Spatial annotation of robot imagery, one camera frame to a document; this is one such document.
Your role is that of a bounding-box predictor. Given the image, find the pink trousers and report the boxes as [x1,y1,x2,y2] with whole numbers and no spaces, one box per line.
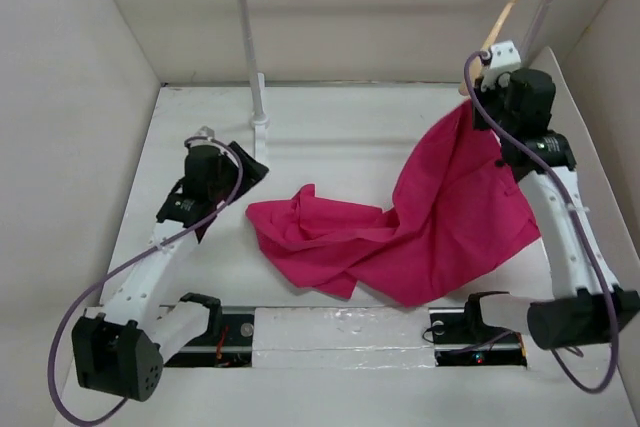
[246,102,540,307]

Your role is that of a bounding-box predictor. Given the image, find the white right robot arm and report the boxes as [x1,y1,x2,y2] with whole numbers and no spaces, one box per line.
[462,65,639,352]

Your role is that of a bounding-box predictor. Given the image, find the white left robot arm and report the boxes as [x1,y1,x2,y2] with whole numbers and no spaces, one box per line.
[71,136,269,402]

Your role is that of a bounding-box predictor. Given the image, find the beige wooden hanger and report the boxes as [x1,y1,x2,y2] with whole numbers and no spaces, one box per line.
[458,0,518,97]

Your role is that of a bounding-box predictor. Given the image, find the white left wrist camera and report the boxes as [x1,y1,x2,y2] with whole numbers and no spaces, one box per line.
[184,126,215,148]

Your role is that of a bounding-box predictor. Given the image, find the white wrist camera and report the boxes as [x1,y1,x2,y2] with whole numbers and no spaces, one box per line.
[480,41,522,91]
[184,126,215,148]

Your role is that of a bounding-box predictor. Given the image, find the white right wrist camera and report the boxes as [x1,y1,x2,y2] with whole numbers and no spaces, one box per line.
[480,41,522,91]

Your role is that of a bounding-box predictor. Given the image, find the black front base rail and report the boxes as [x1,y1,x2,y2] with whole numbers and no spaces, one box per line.
[168,307,526,370]

